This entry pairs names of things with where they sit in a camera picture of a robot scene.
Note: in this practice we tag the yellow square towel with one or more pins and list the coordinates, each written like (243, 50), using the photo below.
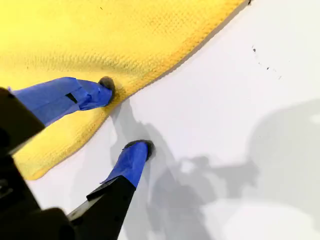
(125, 37)

